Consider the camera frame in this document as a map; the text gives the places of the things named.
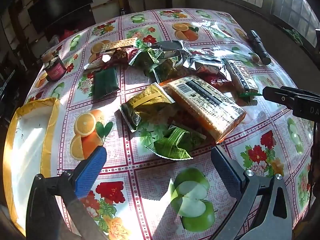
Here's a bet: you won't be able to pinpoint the yellow-rimmed cardboard tray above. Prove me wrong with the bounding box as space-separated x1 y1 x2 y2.
3 98 63 234

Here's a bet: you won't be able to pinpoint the green pea snack bag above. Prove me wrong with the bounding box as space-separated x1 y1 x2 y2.
129 48 162 76

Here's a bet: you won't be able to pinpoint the dark green packet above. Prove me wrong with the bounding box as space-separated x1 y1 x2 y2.
93 67 120 100

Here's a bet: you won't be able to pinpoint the light green snack packet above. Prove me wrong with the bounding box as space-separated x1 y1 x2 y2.
145 125 207 161

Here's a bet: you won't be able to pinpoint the thin cracker pack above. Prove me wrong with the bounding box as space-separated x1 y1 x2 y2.
101 38 138 53

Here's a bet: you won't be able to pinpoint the gold green snack bag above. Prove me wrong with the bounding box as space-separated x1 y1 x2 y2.
119 83 175 133

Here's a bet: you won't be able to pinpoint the silver foil snack bag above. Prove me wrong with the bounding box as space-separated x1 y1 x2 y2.
151 41 232 83

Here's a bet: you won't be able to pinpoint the black flashlight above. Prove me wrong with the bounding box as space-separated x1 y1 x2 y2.
247 30 271 65

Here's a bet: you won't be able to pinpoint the floral fruit plastic tablecloth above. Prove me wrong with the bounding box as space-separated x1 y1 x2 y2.
3 8 319 239

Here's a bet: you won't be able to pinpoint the large cracker pack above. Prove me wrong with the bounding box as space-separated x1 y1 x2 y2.
162 75 246 144

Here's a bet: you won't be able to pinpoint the dark jar pink label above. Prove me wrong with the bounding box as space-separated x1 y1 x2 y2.
44 56 67 82

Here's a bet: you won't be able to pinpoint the small cracker pack green ends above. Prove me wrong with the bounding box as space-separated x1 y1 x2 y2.
223 59 262 101

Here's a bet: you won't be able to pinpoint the black television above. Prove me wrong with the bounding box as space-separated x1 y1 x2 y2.
28 0 93 33

